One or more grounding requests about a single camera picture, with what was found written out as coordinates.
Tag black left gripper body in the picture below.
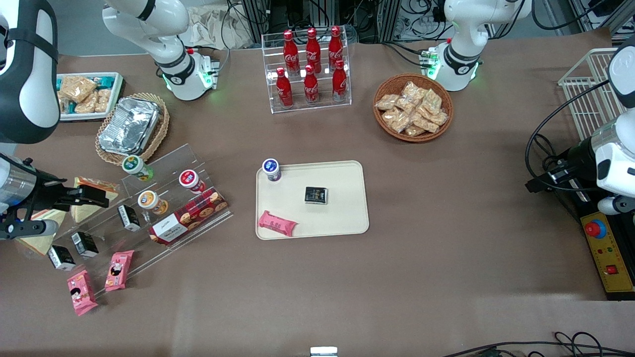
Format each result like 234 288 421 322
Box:
545 138 602 194

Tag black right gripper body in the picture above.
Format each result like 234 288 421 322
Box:
20 169 76 211

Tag triangle sandwich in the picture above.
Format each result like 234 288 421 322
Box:
69 177 121 223
15 208 68 256

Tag white rectangular snack tray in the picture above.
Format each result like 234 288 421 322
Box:
56 72 125 122

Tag beige plastic tray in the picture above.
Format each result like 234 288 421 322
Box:
255 160 371 241

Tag small black box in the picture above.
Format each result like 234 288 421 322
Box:
304 186 330 205
48 245 76 272
117 204 142 233
71 231 99 259

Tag green lid yogurt cup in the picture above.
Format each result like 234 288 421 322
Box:
122 155 155 182

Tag orange yogurt cup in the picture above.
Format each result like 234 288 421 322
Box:
137 190 169 216

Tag red emergency stop button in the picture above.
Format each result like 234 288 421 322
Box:
584 218 607 240

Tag pink snack pack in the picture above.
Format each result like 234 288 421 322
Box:
66 269 99 317
257 210 298 238
104 250 135 292

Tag aluminium foil container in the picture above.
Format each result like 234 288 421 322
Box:
98 97 161 155

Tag oval light wicker basket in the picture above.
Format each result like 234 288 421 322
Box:
95 92 171 166

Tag yellow emergency stop box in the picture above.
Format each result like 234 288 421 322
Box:
579 210 635 301

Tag red lid yogurt cup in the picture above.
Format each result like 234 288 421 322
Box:
179 169 206 194

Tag red cookie box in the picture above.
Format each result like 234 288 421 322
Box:
148 187 229 246

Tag clear acrylic stepped stand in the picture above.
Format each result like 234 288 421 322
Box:
50 144 234 299

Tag round brown wicker basket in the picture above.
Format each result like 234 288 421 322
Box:
373 73 454 144

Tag blue lid yogurt cup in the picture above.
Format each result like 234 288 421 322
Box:
262 159 282 182

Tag crumpled beige cloth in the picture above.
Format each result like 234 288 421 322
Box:
188 4 254 51

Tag red cola bottle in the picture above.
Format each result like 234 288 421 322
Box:
275 67 294 109
328 26 344 70
306 27 322 74
332 59 348 103
303 64 319 105
283 30 300 76

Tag clear acrylic bottle rack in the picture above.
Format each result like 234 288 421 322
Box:
261 27 352 115

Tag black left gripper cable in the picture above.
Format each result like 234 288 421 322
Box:
525 79 612 195

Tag white wire basket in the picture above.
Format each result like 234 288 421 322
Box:
558 48 627 142

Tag black floor cables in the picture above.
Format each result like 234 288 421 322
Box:
441 331 635 357

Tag black right arm base cable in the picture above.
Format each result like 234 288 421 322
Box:
208 0 236 75

